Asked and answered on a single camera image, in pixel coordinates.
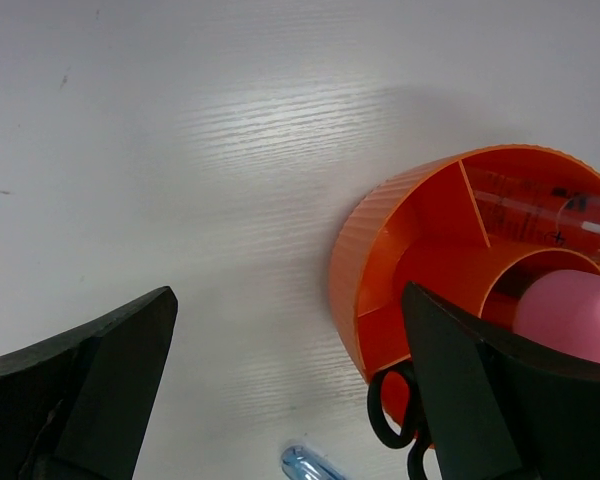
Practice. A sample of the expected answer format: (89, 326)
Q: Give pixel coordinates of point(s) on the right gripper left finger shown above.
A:
(77, 405)

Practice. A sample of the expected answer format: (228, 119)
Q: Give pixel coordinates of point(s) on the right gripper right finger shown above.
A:
(498, 405)

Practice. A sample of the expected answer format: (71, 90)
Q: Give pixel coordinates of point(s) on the black handled scissors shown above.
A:
(396, 414)

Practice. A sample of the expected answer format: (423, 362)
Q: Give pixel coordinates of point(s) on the clear bottle blue cap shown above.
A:
(533, 212)

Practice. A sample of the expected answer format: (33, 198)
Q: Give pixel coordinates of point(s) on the pink capped glue bottle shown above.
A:
(561, 310)

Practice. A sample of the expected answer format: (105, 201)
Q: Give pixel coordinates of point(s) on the blue highlighter pen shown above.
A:
(299, 462)

